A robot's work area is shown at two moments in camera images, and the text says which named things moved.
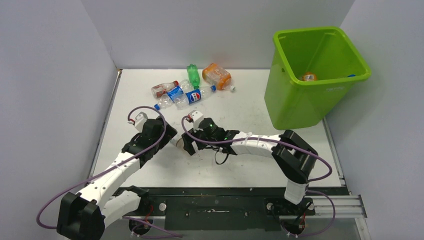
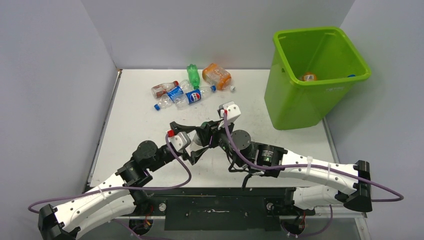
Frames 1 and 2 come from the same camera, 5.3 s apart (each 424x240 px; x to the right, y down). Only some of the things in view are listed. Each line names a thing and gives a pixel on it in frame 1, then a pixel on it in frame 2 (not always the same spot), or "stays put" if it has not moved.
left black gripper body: x=169 y=134 to x=166 y=156
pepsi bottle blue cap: x=185 y=99 stays put
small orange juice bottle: x=309 y=76 stays put
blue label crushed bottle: x=168 y=99 stays put
